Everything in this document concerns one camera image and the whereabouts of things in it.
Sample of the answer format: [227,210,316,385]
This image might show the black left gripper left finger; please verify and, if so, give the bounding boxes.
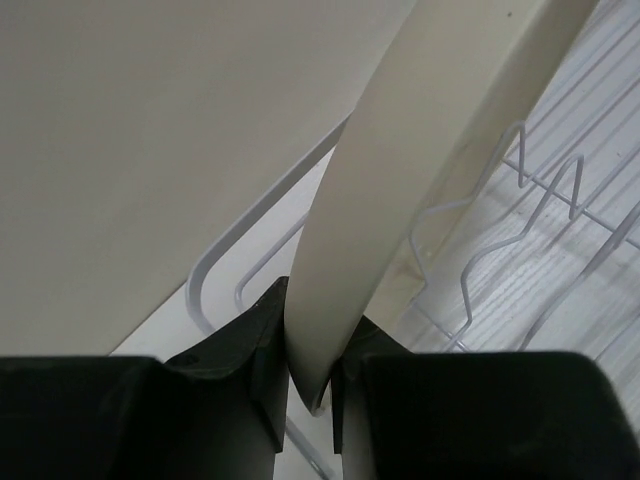
[1,278,289,479]

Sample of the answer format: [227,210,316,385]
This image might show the cream white plate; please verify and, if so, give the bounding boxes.
[284,1,595,412]

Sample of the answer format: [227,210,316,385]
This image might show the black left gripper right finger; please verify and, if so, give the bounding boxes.
[331,319,639,479]

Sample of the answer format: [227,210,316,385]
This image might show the white wire dish rack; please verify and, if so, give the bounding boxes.
[187,0,640,480]

